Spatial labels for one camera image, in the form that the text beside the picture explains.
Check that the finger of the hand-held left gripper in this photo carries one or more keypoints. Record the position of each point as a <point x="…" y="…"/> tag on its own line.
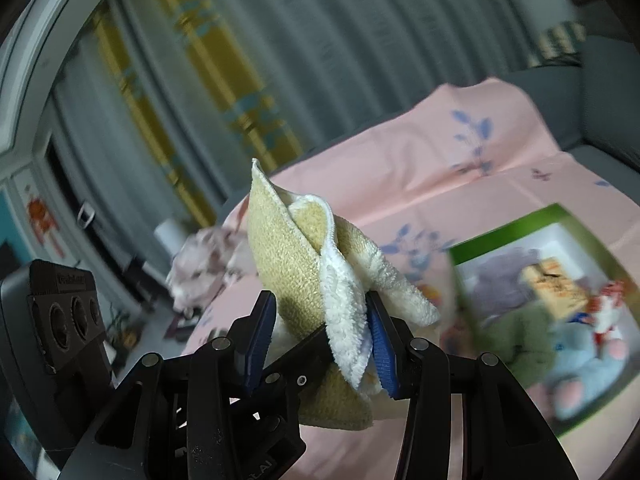
<point x="270" y="440"/>
<point x="295" y="360"/>

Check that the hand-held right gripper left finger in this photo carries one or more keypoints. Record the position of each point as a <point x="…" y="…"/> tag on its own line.
<point x="257" y="340"/>

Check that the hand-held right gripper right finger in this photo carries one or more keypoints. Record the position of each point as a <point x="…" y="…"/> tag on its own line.
<point x="382" y="355"/>

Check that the beige and white towel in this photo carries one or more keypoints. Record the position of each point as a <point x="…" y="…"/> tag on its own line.
<point x="280" y="240"/>

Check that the green cloth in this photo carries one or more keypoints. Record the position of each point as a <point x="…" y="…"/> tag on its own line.
<point x="520" y="345"/>

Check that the purple towel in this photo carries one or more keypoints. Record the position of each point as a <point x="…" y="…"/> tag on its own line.
<point x="505" y="280"/>

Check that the green cardboard box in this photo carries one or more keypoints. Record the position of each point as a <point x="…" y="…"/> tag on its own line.
<point x="505" y="237"/>

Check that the beige snack packet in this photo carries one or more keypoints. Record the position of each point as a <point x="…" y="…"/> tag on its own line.
<point x="555" y="287"/>

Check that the blue elephant plush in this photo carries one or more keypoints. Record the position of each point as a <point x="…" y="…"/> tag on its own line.
<point x="585" y="360"/>

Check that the red and white toy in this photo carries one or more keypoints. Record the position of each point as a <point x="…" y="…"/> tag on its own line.
<point x="607" y="310"/>

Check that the dark flat boxes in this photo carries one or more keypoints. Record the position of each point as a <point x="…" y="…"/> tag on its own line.
<point x="182" y="327"/>

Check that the white clip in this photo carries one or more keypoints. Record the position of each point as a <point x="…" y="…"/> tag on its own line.
<point x="79" y="215"/>

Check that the white cylinder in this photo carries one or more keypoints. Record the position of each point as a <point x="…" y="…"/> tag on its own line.
<point x="170" y="235"/>

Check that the pink printed tablecloth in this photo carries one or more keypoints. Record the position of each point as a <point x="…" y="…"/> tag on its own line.
<point x="425" y="160"/>

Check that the grey curtain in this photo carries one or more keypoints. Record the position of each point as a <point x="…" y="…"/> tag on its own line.
<point x="325" y="35"/>

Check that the grey sofa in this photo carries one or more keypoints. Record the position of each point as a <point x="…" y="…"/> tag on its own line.
<point x="610" y="100"/>

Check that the striped cushion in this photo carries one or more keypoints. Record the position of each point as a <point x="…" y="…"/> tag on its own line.
<point x="557" y="42"/>

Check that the wall poster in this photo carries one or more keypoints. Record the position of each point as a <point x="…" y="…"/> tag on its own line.
<point x="40" y="215"/>

